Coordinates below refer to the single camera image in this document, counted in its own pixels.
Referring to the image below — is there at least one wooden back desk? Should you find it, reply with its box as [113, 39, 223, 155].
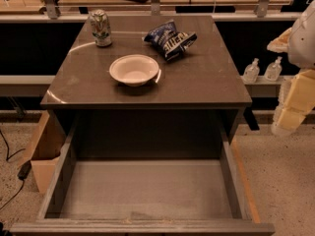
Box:
[0, 0, 310, 14]

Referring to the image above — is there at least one open grey top drawer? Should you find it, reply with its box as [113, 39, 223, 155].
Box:
[12, 111, 275, 236]

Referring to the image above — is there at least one black power cable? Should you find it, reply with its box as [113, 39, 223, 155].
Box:
[0, 128, 32, 211]

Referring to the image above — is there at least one clear sanitizer bottle left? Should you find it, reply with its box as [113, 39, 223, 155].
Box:
[243, 58, 260, 83]

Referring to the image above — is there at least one cardboard box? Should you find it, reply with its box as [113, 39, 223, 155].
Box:
[18, 111, 66, 194]

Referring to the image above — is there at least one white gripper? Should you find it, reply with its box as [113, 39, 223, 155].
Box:
[267, 0, 315, 136]

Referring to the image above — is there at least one white bowl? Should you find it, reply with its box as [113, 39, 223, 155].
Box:
[109, 54, 161, 87]

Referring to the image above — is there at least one blue chip bag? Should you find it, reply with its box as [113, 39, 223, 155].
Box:
[143, 20, 197, 61]

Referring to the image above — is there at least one grey cabinet with top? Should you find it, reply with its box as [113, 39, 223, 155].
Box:
[39, 14, 253, 159]

